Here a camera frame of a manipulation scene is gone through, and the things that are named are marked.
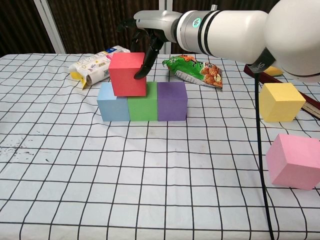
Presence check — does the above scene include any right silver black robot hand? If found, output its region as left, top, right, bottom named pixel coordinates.
left=116, top=10, right=182, bottom=80

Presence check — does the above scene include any red foam cube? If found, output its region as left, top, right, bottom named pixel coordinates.
left=108, top=52, right=147, bottom=97

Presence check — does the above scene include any purple foam cube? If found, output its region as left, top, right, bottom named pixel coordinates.
left=156, top=81, right=188, bottom=122

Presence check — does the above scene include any blue foam cube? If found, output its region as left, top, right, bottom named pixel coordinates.
left=96, top=82, right=131, bottom=122

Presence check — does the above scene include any pink foam cube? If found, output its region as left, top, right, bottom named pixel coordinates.
left=265, top=133, right=320, bottom=191

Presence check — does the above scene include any green snack bag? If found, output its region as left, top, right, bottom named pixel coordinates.
left=162, top=54, right=224, bottom=90

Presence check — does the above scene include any white cracker package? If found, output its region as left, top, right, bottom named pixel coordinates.
left=68, top=45, right=132, bottom=90

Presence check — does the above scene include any green foam cube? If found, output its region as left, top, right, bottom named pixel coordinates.
left=127, top=81, right=159, bottom=122

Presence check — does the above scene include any yellow sponge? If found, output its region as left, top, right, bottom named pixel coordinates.
left=263, top=66, right=285, bottom=77

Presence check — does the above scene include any yellow foam cube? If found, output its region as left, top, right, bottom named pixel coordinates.
left=258, top=82, right=307, bottom=123

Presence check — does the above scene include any white black checkered tablecloth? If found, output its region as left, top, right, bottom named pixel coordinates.
left=0, top=53, right=320, bottom=240

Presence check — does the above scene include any dark red folded fan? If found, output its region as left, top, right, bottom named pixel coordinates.
left=243, top=63, right=320, bottom=120

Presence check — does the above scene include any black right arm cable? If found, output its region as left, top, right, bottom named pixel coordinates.
left=251, top=48, right=277, bottom=240

